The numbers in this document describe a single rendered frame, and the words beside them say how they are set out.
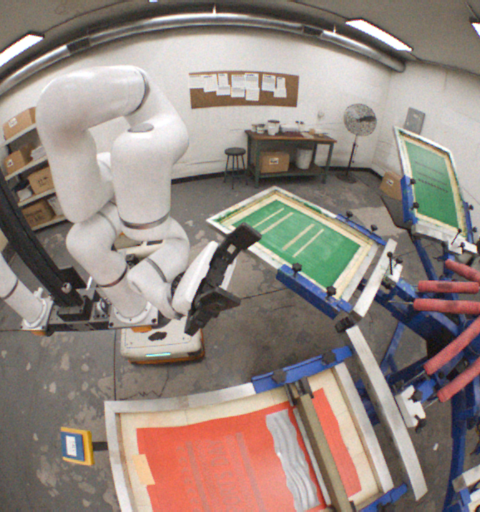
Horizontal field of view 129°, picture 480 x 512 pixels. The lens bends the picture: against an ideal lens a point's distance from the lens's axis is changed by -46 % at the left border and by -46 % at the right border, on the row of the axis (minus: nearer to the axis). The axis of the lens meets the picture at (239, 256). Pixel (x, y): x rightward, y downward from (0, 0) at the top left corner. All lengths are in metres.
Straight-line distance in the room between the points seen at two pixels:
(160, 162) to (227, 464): 0.72
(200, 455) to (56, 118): 0.78
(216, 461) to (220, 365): 1.11
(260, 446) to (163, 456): 0.29
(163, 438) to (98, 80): 0.80
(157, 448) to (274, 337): 1.34
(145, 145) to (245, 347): 1.63
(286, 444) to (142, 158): 0.73
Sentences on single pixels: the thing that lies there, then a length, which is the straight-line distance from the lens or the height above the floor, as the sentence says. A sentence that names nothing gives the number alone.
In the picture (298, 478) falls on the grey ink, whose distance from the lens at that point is 0.73.
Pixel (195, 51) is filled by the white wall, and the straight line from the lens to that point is 3.67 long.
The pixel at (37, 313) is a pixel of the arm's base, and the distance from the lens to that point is 0.87.
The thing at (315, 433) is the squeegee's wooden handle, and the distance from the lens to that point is 0.62.
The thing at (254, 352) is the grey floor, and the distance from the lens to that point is 1.73.
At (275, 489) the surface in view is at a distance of 0.74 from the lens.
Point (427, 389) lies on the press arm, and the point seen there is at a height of 1.04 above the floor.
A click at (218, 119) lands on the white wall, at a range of 3.69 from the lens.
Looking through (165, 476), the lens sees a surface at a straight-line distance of 0.75.
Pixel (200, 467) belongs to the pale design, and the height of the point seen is 0.96.
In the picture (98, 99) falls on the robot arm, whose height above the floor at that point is 1.66.
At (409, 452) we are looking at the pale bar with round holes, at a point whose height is 1.04.
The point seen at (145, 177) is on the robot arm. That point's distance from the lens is 0.27.
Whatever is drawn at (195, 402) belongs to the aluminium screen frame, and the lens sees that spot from 0.67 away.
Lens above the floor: 1.64
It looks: 46 degrees down
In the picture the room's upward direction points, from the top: straight up
